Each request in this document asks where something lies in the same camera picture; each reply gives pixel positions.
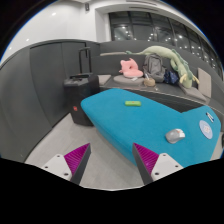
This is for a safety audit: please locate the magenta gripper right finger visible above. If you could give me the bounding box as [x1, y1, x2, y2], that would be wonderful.
[132, 143, 182, 185]

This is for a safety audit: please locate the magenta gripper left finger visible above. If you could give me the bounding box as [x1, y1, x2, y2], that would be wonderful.
[42, 143, 91, 185]

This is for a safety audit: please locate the grey white computer mouse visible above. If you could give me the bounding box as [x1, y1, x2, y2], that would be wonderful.
[165, 129, 185, 144]

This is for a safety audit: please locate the green rectangular case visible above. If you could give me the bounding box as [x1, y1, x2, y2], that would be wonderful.
[125, 101, 141, 106]

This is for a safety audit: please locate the round white blue coaster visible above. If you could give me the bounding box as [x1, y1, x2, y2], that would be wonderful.
[199, 120, 213, 139]

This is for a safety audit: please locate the black rolling suitcase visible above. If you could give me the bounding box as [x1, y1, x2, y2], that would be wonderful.
[63, 47, 100, 126]

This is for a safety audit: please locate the dark blue bag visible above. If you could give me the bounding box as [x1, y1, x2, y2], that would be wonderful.
[164, 70, 179, 85]

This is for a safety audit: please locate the round grey seat cushion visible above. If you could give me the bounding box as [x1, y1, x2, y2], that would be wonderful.
[113, 75, 144, 86]

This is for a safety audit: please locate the grey backpack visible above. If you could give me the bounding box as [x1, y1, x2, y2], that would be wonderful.
[143, 54, 165, 83]

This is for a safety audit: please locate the pink plush toy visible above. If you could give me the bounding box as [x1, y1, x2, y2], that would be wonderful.
[119, 58, 143, 78]

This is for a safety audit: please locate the grey square cushion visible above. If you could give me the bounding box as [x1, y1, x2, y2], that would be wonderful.
[198, 68, 212, 97]

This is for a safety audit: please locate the green dragon plush toy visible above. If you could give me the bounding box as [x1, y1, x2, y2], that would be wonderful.
[125, 45, 200, 89]

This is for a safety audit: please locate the grey bench sofa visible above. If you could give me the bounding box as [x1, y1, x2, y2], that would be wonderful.
[94, 41, 224, 119]

